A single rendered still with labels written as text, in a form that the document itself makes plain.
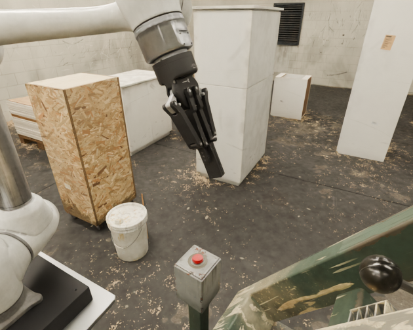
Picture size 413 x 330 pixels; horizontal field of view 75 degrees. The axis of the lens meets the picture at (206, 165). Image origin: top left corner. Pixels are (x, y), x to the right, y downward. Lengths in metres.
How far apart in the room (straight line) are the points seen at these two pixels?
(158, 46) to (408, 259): 0.60
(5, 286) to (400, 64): 3.86
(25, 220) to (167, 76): 0.76
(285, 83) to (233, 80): 2.71
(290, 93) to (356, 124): 1.63
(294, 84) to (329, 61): 3.23
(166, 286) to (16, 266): 1.24
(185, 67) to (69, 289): 0.90
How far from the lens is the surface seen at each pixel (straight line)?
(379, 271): 0.33
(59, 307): 1.12
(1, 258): 1.01
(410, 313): 0.47
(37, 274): 1.25
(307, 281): 0.79
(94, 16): 0.69
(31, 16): 0.68
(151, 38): 0.49
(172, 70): 0.48
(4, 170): 1.02
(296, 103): 5.30
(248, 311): 0.92
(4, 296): 1.07
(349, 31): 8.28
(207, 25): 2.72
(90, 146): 2.24
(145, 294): 2.09
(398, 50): 3.89
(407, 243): 0.65
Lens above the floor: 1.66
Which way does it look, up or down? 29 degrees down
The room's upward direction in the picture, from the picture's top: straight up
